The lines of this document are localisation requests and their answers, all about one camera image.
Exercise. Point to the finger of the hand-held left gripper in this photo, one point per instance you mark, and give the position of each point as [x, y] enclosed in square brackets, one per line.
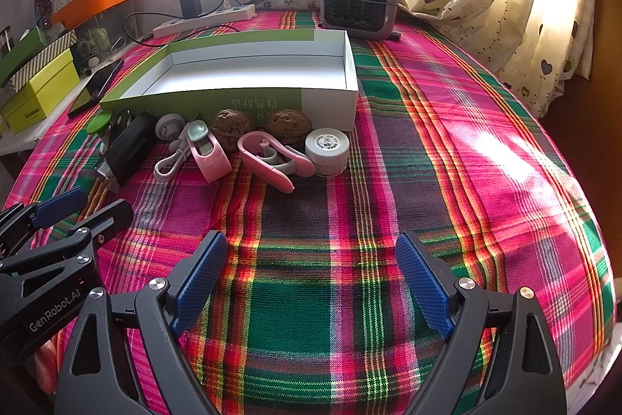
[109, 218]
[58, 207]

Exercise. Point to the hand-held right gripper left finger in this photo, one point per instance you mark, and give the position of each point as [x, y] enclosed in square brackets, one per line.
[199, 283]

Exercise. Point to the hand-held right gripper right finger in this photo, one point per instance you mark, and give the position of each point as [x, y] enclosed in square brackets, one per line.
[422, 288]

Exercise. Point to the black rectangular device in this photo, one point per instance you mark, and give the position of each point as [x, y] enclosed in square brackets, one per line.
[129, 145]

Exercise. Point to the green mushroom-shaped holder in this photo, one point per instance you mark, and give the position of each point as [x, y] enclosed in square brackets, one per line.
[99, 123]

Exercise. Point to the black oval disc with holes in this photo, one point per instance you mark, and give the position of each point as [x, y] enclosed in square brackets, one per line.
[119, 119]

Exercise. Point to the grey round disc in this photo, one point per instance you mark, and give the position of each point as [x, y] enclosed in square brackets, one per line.
[170, 125]

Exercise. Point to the pink oval case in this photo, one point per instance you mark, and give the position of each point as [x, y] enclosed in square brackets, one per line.
[262, 160]
[211, 160]

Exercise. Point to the brown walnut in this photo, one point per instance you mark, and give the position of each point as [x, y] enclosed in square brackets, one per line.
[232, 128]
[286, 123]

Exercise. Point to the small white round cap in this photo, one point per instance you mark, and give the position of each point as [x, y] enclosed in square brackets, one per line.
[328, 152]

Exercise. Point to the green and white cardboard box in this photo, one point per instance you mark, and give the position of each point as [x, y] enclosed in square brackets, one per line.
[243, 70]

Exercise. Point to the white side shelf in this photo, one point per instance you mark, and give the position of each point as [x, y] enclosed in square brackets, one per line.
[24, 142]

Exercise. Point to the yellow-green box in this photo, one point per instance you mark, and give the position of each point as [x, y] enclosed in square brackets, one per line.
[39, 99]

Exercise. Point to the pink green plaid blanket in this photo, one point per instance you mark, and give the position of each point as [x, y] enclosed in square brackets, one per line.
[316, 249]

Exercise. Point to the black smartphone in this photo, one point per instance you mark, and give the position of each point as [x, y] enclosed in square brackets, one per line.
[97, 87]

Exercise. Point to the striped box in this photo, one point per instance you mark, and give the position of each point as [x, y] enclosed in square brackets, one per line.
[43, 60]

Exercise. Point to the green mug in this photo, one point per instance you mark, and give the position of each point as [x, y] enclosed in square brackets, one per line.
[92, 44]

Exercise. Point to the white power strip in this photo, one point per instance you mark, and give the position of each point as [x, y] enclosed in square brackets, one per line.
[204, 22]

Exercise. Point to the black charger adapter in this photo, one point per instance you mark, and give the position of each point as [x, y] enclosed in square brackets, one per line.
[191, 3]

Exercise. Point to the wooden cabinet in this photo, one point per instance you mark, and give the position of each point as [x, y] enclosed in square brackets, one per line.
[602, 104]

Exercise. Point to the cream curtain with hearts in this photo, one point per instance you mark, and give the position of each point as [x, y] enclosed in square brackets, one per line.
[510, 6]

